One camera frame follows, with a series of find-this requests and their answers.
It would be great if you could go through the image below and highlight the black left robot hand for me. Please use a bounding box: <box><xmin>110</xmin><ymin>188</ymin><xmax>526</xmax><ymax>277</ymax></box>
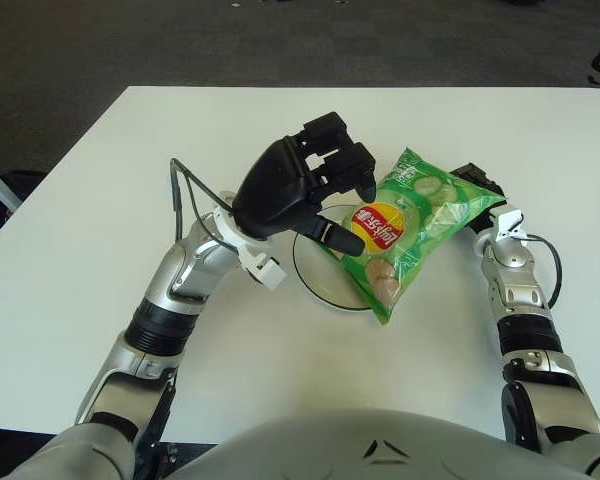
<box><xmin>231</xmin><ymin>112</ymin><xmax>379</xmax><ymax>259</ymax></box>

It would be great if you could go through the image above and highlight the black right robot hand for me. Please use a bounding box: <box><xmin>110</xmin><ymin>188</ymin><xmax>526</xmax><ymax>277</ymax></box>
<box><xmin>452</xmin><ymin>162</ymin><xmax>507</xmax><ymax>234</ymax></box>

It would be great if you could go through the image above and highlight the green potato chips bag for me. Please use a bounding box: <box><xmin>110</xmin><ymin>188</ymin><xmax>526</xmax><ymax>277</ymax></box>
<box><xmin>324</xmin><ymin>146</ymin><xmax>507</xmax><ymax>326</ymax></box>

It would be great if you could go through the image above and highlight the white plate with black rim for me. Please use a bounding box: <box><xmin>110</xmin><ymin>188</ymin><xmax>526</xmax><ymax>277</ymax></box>
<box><xmin>292</xmin><ymin>203</ymin><xmax>376</xmax><ymax>312</ymax></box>

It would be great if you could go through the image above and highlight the silver robot torso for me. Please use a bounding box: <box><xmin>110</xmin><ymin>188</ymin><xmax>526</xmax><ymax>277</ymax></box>
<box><xmin>167</xmin><ymin>407</ymin><xmax>589</xmax><ymax>480</ymax></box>

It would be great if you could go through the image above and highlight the white desk edge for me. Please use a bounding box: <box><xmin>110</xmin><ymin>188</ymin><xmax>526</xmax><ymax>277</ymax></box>
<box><xmin>0</xmin><ymin>158</ymin><xmax>22</xmax><ymax>211</ymax></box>

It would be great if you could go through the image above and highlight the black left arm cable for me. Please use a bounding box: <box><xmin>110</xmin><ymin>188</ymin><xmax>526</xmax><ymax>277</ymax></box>
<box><xmin>168</xmin><ymin>158</ymin><xmax>237</xmax><ymax>241</ymax></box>

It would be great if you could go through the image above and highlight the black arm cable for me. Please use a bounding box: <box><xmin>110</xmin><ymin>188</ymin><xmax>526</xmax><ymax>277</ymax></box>
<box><xmin>522</xmin><ymin>234</ymin><xmax>564</xmax><ymax>306</ymax></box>
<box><xmin>168</xmin><ymin>158</ymin><xmax>237</xmax><ymax>241</ymax></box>

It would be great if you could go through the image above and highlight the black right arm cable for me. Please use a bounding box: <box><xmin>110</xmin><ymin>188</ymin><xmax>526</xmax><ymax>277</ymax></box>
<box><xmin>522</xmin><ymin>234</ymin><xmax>564</xmax><ymax>306</ymax></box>

